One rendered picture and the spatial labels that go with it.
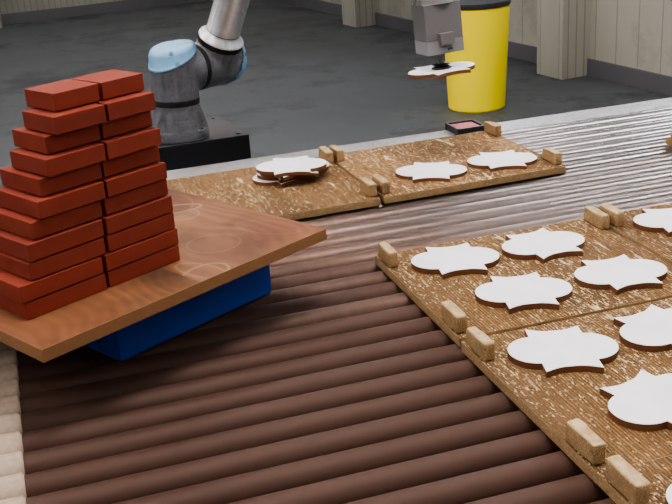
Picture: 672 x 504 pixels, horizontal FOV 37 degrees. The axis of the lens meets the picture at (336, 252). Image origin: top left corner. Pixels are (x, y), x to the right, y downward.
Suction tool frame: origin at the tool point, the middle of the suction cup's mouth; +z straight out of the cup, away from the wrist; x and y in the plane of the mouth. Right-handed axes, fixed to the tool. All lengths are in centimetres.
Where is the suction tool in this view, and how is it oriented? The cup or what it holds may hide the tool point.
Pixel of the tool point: (441, 73)
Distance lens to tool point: 222.4
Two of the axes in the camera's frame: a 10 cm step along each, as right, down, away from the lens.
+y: 9.4, -2.2, 2.7
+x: -3.3, -2.8, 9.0
